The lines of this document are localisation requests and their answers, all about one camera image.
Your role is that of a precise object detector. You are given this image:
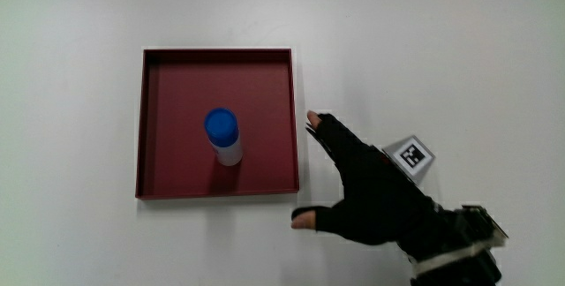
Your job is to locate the person's right hand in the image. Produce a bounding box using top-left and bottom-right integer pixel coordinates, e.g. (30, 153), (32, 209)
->
(290, 109), (444, 247)

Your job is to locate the blue-capped white glue stick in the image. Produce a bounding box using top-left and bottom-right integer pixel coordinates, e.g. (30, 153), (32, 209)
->
(203, 107), (245, 167)

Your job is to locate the dark red square plate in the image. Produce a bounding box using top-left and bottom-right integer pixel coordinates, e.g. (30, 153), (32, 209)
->
(134, 47), (300, 201)

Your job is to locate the person's right forearm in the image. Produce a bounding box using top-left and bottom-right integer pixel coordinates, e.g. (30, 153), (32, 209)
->
(396, 204), (509, 286)

